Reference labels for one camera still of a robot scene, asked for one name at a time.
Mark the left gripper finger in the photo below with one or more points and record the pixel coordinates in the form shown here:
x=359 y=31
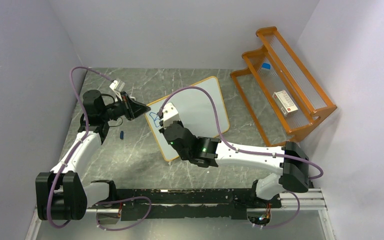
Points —
x=137 y=111
x=135 y=104

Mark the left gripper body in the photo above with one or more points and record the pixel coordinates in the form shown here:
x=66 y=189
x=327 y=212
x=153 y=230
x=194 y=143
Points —
x=127 y=108

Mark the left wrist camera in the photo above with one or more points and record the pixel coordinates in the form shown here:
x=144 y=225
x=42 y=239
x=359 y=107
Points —
x=117 y=87

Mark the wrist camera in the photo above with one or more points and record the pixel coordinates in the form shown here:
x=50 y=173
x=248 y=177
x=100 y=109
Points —
x=170 y=113
x=117 y=87

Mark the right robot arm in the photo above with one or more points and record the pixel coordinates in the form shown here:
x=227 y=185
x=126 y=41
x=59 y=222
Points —
x=286 y=173

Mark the white red box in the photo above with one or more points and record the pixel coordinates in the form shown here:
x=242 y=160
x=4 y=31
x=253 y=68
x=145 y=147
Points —
x=284 y=102

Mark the orange wooden rack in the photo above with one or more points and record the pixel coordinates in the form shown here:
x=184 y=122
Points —
x=287 y=73

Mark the aluminium rail frame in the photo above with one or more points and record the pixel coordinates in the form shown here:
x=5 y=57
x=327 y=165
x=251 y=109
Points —
x=304 y=217

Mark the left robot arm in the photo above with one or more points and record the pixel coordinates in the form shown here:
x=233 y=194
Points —
x=60 y=193

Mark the blue white small object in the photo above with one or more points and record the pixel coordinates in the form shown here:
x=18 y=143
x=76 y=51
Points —
x=266 y=66

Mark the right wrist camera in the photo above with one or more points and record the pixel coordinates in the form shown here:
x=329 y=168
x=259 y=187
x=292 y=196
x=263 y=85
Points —
x=170 y=113

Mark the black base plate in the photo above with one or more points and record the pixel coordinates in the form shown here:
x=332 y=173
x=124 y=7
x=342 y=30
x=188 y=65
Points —
x=233 y=203

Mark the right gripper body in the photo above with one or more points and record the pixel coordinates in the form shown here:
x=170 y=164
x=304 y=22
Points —
x=179 y=122

